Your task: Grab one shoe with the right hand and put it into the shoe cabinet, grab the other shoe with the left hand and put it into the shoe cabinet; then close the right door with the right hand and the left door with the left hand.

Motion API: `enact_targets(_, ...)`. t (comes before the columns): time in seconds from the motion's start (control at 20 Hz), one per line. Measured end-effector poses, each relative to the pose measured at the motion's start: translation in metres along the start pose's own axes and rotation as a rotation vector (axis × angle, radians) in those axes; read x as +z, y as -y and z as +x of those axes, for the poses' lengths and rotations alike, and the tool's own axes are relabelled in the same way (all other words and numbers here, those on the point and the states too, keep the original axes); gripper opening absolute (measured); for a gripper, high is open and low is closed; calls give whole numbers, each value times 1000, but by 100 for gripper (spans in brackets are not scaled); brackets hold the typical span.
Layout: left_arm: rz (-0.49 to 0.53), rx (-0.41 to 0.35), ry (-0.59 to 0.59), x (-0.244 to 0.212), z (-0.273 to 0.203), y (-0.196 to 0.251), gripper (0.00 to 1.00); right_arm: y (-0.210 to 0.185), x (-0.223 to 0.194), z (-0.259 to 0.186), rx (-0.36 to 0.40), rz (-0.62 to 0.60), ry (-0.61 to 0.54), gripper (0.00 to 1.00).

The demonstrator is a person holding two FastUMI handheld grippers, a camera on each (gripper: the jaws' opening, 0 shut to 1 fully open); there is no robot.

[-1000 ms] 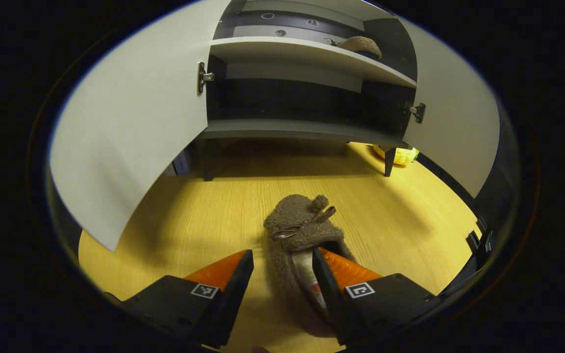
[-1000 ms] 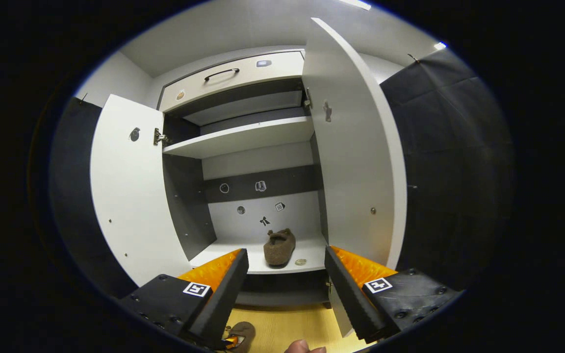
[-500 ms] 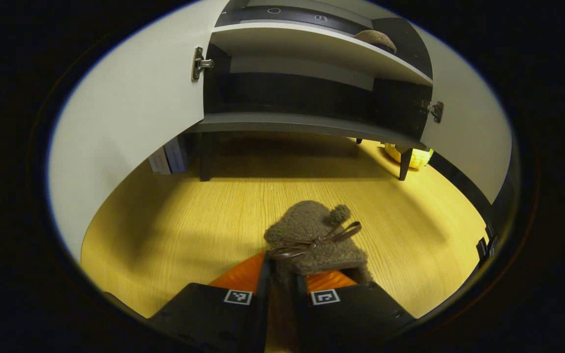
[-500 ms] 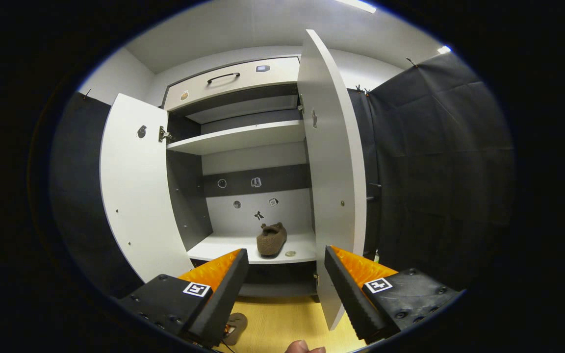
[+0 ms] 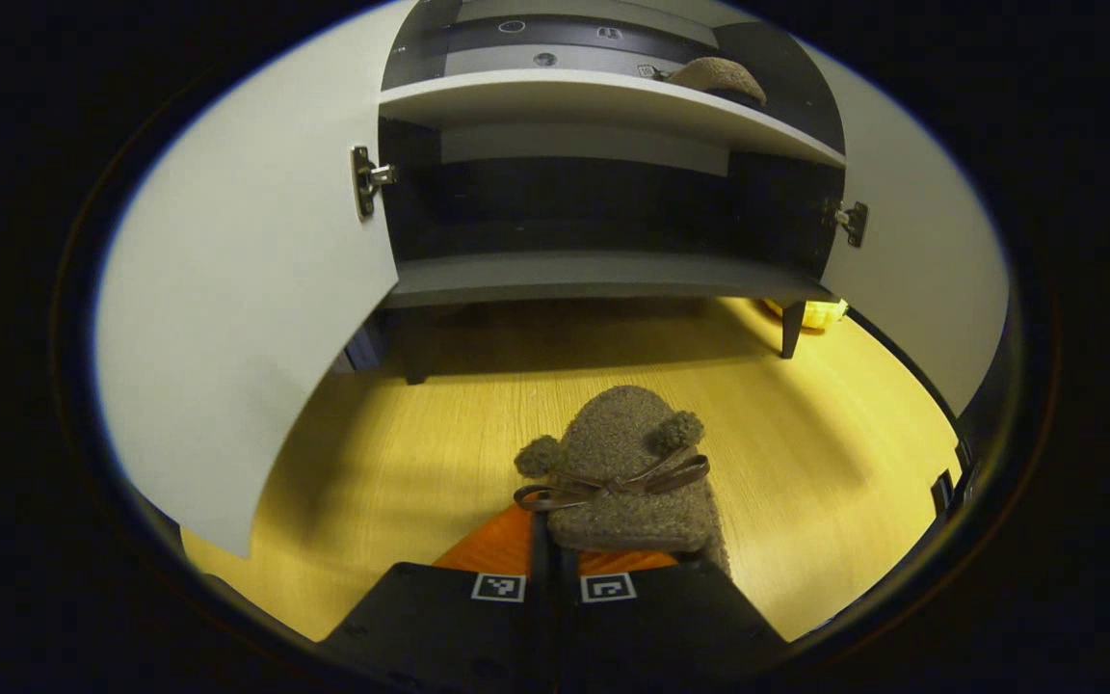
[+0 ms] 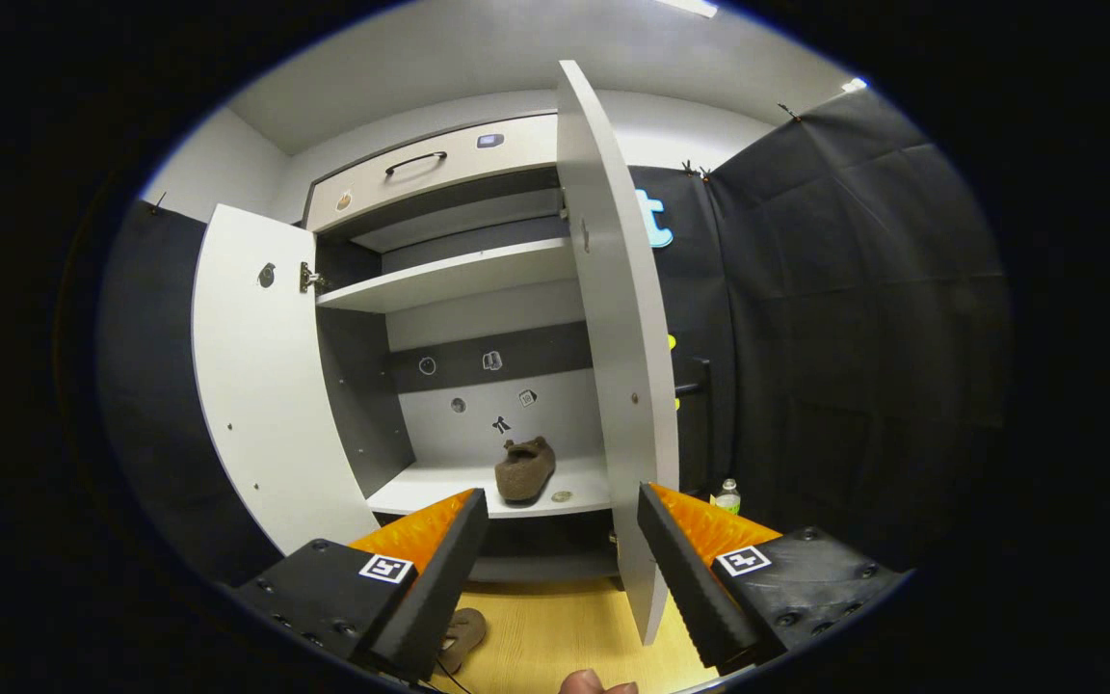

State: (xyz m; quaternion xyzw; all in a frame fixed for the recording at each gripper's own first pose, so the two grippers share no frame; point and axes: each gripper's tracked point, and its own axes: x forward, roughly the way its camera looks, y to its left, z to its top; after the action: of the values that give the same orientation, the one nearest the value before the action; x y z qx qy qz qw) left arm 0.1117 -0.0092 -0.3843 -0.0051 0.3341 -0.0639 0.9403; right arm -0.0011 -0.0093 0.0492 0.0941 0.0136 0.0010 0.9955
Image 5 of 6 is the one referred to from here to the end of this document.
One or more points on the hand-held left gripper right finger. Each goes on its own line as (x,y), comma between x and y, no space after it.
(671,617)

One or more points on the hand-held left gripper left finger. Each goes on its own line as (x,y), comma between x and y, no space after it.
(439,617)

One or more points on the brown fuzzy slipper shoe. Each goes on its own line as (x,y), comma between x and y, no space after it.
(622,443)
(719,77)

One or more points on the white shoe cabinet door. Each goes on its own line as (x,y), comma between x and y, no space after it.
(921,251)
(247,289)

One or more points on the white shoe cabinet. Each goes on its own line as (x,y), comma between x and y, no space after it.
(584,149)

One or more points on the grey cabinet bottom shelf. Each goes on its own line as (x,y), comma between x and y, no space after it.
(603,278)

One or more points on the metal door hinge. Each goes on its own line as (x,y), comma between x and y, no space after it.
(852,224)
(367,178)

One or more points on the white cabinet shelf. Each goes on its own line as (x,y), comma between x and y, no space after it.
(555,101)

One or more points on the yellow soft object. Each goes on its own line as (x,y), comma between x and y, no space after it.
(823,314)

